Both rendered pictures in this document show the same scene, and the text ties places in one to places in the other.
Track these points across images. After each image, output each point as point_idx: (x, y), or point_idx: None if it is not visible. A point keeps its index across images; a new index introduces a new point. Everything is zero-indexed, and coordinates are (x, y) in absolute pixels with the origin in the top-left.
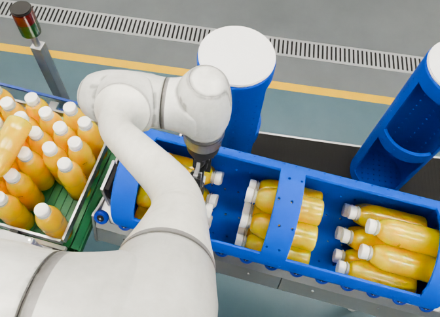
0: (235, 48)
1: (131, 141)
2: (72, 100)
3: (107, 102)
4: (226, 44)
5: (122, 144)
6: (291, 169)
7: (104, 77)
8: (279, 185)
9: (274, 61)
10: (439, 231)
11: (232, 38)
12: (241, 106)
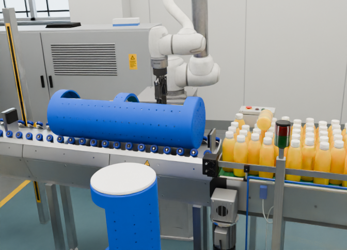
0: (123, 178)
1: (179, 10)
2: (253, 177)
3: (191, 27)
4: (129, 181)
5: (182, 11)
6: (119, 102)
7: (194, 33)
8: (127, 95)
9: (94, 173)
10: (66, 92)
11: (124, 185)
12: None
